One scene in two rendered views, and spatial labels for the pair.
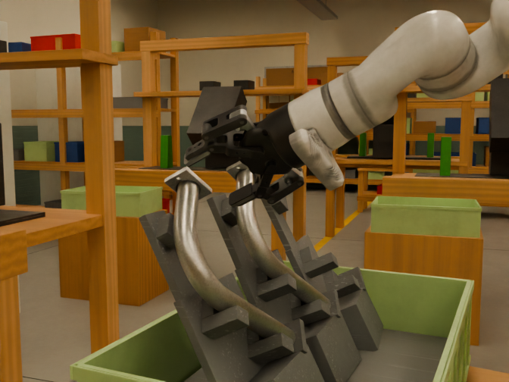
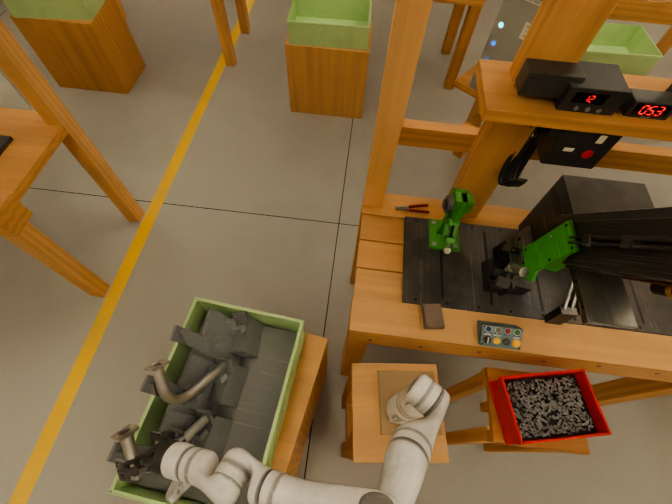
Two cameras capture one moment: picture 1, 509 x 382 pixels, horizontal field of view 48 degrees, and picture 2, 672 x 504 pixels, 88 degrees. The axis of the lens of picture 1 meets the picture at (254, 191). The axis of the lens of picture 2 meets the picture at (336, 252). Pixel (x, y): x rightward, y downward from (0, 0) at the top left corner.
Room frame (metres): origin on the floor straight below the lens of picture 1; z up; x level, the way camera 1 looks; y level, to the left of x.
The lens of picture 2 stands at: (0.63, -0.39, 2.19)
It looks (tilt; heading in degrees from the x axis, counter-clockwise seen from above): 60 degrees down; 344
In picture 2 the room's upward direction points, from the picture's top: 4 degrees clockwise
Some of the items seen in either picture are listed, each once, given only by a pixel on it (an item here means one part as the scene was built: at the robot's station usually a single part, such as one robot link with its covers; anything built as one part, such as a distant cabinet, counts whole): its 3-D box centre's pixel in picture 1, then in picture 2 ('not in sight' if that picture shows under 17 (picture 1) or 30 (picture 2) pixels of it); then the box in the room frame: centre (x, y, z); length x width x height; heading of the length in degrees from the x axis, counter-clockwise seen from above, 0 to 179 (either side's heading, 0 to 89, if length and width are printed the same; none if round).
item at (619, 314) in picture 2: not in sight; (594, 272); (0.96, -1.44, 1.11); 0.39 x 0.16 x 0.03; 161
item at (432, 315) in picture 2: not in sight; (433, 315); (0.98, -0.90, 0.91); 0.10 x 0.08 x 0.03; 168
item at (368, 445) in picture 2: not in sight; (396, 410); (0.70, -0.68, 0.83); 0.32 x 0.32 x 0.04; 77
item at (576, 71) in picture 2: not in sight; (548, 79); (1.38, -1.19, 1.59); 0.15 x 0.07 x 0.07; 71
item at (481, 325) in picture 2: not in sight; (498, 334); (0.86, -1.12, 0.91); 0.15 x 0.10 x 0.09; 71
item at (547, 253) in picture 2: not in sight; (557, 250); (1.05, -1.30, 1.17); 0.13 x 0.12 x 0.20; 71
